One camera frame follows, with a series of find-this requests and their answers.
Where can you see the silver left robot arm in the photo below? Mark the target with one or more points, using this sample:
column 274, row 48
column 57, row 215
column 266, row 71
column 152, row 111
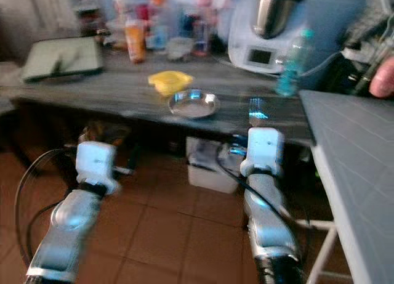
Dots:
column 68, row 235

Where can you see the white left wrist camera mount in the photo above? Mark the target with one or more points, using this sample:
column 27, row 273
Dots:
column 96, row 164

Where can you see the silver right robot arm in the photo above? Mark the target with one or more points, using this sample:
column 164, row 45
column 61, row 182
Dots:
column 271, row 228

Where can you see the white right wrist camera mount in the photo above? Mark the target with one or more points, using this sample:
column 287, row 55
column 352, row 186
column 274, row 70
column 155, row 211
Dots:
column 262, row 150

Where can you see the dark wooden counter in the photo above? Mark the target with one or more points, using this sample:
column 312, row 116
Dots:
column 98, row 96

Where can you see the clear bottle with red cap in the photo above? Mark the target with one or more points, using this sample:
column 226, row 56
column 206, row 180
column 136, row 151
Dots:
column 202, row 25

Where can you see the white kitchen appliance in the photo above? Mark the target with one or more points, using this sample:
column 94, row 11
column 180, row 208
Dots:
column 268, row 44

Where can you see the clear teal plastic bottle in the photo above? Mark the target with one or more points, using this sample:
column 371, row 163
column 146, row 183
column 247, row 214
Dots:
column 293, row 65

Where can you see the clear glass jar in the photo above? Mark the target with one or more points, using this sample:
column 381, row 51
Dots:
column 180, row 48

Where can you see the white plastic box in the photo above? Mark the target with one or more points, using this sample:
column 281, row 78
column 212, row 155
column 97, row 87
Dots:
column 212, row 170

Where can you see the white metal table leg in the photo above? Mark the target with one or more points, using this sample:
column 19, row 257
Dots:
column 320, row 247

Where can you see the round metal plate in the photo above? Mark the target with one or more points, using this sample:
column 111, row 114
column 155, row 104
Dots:
column 194, row 105

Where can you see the yellow plastic container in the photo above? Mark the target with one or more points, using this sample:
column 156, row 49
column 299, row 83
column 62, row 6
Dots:
column 170, row 82

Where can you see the clear bottle with orange cap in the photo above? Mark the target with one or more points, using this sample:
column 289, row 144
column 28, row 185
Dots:
column 158, row 22

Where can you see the person's hand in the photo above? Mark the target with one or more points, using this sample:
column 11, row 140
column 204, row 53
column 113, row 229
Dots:
column 383, row 79

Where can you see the grey flat tray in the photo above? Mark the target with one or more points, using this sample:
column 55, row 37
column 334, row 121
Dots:
column 63, row 58

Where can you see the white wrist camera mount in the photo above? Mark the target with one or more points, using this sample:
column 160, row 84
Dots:
column 96, row 164
column 262, row 150

